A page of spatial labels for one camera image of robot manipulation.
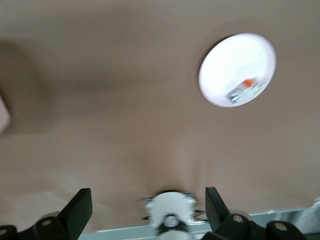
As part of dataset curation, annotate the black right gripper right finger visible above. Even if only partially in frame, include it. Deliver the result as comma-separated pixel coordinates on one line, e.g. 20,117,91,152
201,186,307,240

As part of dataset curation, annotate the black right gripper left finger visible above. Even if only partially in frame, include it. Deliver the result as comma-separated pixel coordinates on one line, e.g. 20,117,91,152
0,188,93,240

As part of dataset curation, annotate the white lidded storage box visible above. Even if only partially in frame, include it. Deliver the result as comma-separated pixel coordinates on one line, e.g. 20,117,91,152
0,96,12,135

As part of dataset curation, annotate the brown table mat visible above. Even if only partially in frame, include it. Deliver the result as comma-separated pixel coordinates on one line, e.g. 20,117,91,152
0,0,320,235

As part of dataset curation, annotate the pink round plate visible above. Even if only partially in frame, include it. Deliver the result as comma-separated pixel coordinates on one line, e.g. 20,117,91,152
198,33,277,108

